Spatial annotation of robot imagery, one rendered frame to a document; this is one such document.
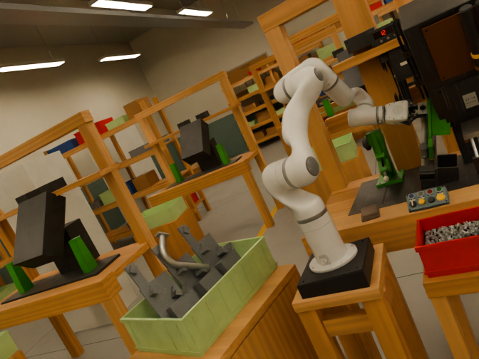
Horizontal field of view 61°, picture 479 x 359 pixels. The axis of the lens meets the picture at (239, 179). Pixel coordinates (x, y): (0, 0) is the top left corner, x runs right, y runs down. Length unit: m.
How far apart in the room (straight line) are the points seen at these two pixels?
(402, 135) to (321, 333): 1.14
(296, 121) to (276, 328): 0.88
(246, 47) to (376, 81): 10.35
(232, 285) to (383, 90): 1.23
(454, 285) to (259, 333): 0.75
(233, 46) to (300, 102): 11.03
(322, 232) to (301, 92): 0.53
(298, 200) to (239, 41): 11.15
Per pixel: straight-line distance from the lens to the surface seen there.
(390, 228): 1.81
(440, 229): 1.65
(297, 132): 1.53
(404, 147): 2.31
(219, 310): 1.73
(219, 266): 2.03
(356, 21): 2.23
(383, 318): 1.53
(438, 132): 1.91
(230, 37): 12.60
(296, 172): 1.42
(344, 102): 1.90
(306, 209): 1.48
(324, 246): 1.52
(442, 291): 1.53
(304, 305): 1.55
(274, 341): 1.84
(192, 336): 1.63
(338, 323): 1.59
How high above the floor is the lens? 1.60
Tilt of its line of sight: 10 degrees down
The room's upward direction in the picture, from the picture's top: 25 degrees counter-clockwise
